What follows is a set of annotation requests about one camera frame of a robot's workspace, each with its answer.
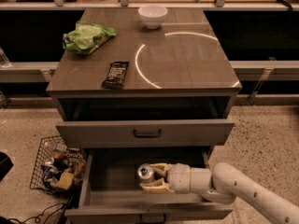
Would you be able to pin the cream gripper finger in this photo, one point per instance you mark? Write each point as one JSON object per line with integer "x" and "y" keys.
{"x": 157, "y": 186}
{"x": 161, "y": 169}

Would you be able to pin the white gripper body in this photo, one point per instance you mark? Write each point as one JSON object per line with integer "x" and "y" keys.
{"x": 178, "y": 177}

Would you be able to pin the silver redbull can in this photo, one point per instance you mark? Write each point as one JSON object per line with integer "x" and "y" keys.
{"x": 145, "y": 173}

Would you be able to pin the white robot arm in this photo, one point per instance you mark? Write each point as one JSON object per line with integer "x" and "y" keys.
{"x": 222, "y": 185}

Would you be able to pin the open grey drawer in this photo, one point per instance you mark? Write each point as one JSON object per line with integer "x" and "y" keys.
{"x": 111, "y": 193}

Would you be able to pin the closed grey upper drawer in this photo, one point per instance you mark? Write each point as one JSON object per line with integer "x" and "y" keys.
{"x": 175, "y": 133}

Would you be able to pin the yellow sponge in basket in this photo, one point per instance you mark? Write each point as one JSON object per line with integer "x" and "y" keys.
{"x": 66, "y": 181}

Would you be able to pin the black chocolate bar wrapper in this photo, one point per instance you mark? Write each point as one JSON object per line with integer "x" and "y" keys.
{"x": 116, "y": 76}

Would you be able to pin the white ceramic bowl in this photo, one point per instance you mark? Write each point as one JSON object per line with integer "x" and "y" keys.
{"x": 152, "y": 16}

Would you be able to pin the green chip bag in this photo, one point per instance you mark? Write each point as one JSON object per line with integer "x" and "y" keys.
{"x": 87, "y": 37}

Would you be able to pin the black drawer handle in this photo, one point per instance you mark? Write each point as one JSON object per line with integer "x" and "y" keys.
{"x": 156, "y": 134}

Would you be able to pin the black wire basket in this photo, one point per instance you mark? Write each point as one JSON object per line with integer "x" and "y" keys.
{"x": 52, "y": 159}

